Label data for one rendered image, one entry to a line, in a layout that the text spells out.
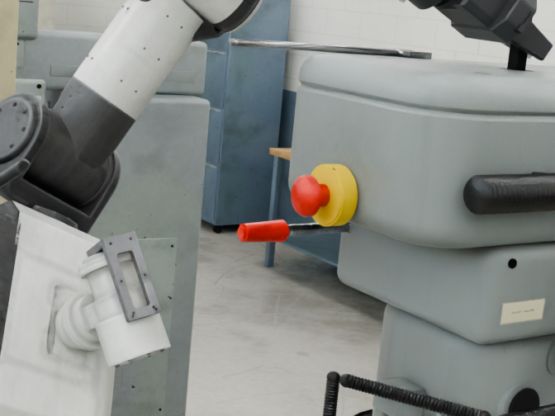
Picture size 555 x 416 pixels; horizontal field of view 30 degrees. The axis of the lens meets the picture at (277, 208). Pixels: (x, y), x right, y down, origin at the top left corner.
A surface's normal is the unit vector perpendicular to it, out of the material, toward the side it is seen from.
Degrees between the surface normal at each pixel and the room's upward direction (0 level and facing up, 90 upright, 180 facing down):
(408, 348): 90
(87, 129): 88
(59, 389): 58
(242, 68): 90
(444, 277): 90
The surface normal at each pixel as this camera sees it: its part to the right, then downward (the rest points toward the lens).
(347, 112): -0.83, 0.04
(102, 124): 0.44, 0.30
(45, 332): 0.73, -0.35
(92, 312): -0.61, 0.10
